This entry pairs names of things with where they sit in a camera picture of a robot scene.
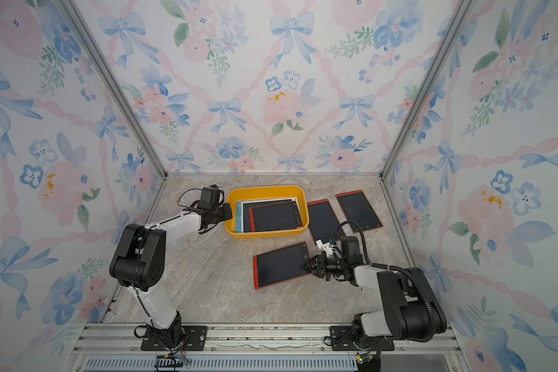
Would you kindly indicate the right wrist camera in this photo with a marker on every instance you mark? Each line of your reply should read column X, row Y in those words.
column 329, row 248

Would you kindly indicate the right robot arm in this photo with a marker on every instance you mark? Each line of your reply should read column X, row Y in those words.
column 409, row 308

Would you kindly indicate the red writing tablet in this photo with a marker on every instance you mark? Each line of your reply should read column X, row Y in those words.
column 357, row 209
column 323, row 222
column 280, row 265
column 278, row 216

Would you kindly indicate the aluminium mounting rail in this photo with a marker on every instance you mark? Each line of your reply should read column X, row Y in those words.
column 259, row 347

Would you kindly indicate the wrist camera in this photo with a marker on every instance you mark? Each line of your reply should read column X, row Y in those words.
column 329, row 248
column 211, row 198

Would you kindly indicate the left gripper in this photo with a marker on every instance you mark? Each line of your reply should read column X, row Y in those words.
column 227, row 207

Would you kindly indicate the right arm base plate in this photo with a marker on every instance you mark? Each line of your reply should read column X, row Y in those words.
column 349, row 338

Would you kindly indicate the yellow plastic storage box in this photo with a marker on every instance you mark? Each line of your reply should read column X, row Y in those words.
column 264, row 193

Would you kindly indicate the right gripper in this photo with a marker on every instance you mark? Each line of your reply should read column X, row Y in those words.
column 318, row 264

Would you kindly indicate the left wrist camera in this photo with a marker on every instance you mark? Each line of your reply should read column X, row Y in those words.
column 211, row 198

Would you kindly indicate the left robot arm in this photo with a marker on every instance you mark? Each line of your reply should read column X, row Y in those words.
column 139, row 263

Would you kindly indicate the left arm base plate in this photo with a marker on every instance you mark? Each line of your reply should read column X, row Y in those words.
column 178, row 338

